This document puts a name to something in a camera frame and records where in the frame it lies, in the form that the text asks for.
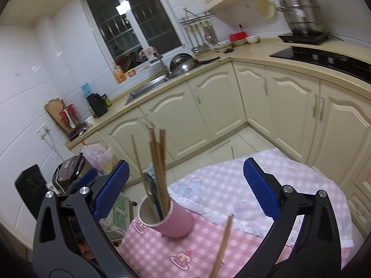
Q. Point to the pink checked tablecloth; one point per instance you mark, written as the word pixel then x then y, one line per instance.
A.
pixel 162 254

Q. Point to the black induction cooker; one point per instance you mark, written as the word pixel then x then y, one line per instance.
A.
pixel 304 38

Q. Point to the white rack with green panel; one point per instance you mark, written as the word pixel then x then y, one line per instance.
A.
pixel 120 214

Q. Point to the plastic bag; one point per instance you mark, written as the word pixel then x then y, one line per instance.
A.
pixel 97 157

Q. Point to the steel sink faucet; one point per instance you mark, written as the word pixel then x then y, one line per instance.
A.
pixel 162 63

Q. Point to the green bottle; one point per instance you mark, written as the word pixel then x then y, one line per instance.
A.
pixel 106 100

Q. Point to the kitchen window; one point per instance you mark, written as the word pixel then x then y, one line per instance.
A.
pixel 130 20

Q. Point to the black gas hob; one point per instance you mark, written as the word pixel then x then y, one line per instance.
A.
pixel 324 59

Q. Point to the red container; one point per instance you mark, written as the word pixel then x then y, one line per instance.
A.
pixel 238 36

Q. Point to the wooden chopstick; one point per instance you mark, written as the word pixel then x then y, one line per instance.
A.
pixel 162 150
pixel 224 243
pixel 158 165
pixel 155 156

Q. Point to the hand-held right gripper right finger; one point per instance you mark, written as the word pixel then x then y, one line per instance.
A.
pixel 260 185

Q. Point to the steel sink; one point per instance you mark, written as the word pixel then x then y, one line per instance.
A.
pixel 147 88

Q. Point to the cream kitchen cabinets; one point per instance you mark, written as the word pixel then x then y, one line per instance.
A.
pixel 226 107

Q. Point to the black kettle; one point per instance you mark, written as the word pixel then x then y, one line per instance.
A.
pixel 97 105

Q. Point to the steel steamer pot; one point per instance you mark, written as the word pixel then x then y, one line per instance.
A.
pixel 301 14

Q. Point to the pink cup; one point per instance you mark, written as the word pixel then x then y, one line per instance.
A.
pixel 176 220

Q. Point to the white wall socket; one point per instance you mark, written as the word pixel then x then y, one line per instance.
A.
pixel 43 131

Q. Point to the white paper cup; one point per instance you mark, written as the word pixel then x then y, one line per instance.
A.
pixel 89 121

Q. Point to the white fluffy checked cloth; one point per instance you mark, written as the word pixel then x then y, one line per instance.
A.
pixel 220 185

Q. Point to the blue box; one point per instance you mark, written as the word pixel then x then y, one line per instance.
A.
pixel 86 90

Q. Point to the white bowl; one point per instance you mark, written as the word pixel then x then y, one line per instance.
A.
pixel 252 39
pixel 239 42

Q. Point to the black frying pan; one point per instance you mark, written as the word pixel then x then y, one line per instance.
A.
pixel 185 58

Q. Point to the black rice cooker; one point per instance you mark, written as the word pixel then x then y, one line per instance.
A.
pixel 68 173

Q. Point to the orange bottle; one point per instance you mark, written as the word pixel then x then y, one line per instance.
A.
pixel 119 73

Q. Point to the pink cloth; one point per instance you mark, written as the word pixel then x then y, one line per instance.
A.
pixel 148 51

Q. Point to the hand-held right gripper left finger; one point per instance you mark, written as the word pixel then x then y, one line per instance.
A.
pixel 111 188

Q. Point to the utensil rail with ladles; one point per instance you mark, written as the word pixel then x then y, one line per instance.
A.
pixel 198 31

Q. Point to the dark spoon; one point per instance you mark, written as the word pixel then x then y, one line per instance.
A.
pixel 153 192

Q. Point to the cream colander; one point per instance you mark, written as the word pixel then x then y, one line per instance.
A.
pixel 266 7

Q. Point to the purple packet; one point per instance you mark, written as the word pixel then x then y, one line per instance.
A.
pixel 77 131

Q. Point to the white plate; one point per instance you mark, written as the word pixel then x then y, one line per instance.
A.
pixel 221 45

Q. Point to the steel wok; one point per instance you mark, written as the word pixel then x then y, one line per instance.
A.
pixel 184 68

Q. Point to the wooden cutting board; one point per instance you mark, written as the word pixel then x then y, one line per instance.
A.
pixel 53 108

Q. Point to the white spatula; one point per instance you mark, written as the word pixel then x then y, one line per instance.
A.
pixel 70 118

